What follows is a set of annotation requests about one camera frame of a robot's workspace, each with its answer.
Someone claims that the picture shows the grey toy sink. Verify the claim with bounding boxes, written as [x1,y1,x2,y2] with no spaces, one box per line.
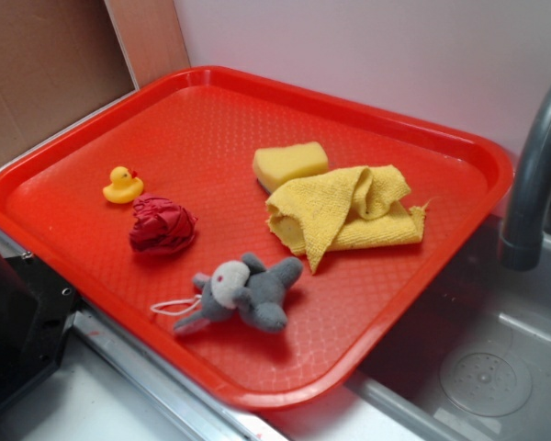
[348,220,551,440]

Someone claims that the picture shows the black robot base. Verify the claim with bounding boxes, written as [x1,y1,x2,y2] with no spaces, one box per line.
[0,254,78,412]

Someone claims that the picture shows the crumpled red cloth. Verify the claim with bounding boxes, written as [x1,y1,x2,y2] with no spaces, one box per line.
[129,193,198,255]

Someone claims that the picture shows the red plastic tray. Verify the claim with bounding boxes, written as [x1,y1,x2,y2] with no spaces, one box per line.
[0,67,512,411]

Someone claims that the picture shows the yellow cloth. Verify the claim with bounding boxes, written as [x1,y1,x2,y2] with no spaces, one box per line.
[266,165,427,273]

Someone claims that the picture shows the grey plush toy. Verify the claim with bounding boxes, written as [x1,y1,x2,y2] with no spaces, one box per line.
[150,253,303,335]

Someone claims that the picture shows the yellow rubber duck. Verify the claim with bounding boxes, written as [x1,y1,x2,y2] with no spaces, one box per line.
[102,166,144,204]

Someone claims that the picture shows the brown cardboard panel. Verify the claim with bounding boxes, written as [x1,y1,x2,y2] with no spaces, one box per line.
[0,1,189,168]

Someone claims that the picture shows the yellow sponge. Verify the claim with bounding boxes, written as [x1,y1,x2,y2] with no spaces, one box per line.
[253,141,329,194]

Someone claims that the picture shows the grey toy faucet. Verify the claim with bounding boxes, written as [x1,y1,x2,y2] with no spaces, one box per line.
[498,86,551,271]

